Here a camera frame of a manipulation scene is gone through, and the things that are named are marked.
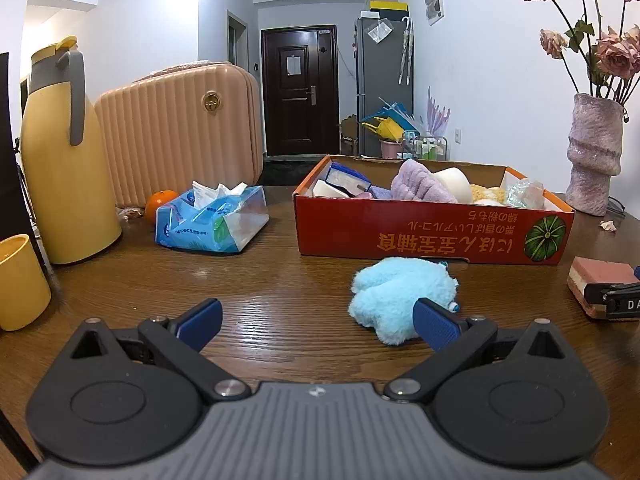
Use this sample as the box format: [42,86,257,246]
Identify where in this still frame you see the pink sponge block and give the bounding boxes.
[567,257,639,321]

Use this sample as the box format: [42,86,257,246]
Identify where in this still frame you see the light blue plush toy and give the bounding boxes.
[347,257,459,346]

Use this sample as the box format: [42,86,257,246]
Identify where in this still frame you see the fallen pink petal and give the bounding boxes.
[600,220,617,232]

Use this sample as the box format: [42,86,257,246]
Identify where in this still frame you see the blue tissue pack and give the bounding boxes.
[154,181,269,254]

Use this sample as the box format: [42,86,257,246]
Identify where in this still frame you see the red cardboard box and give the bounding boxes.
[293,155,574,264]

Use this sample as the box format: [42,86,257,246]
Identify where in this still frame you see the orange fruit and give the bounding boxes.
[144,190,179,223]

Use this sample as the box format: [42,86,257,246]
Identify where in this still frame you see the clear plastic bag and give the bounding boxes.
[504,179,544,210]

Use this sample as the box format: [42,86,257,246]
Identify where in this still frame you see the yellow sponge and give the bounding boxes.
[471,184,506,206]

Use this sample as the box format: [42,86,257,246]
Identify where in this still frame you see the pink textured vase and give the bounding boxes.
[565,93,624,217]

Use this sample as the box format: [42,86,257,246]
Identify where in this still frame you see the yellow cup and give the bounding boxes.
[0,234,51,332]

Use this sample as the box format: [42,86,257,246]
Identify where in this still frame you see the purple folded towel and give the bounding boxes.
[390,159,458,204]

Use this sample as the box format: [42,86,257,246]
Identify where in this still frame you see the yellow thermos jug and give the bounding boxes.
[21,36,122,266]

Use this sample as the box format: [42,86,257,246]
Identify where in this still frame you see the blue tissue box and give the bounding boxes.
[324,162,371,196]

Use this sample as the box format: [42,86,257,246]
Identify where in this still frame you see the pink ribbed suitcase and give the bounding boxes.
[94,62,264,207]

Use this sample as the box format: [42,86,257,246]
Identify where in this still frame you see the yellow watering can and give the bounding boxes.
[361,117,405,143]

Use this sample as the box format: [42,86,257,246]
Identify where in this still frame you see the dried pink roses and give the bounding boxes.
[523,0,639,106]

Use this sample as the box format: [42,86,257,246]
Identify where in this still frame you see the dark brown door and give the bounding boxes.
[262,25,340,157]

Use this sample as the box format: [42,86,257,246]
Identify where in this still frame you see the grey refrigerator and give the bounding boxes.
[355,18,413,158]

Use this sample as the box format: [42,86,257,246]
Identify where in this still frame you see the yellow box on fridge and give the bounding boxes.
[370,0,409,12]

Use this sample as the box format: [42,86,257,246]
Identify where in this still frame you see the wire rack cart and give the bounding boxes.
[397,131,448,162]

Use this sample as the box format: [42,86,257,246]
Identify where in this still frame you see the wall electrical panel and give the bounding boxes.
[425,0,445,26]

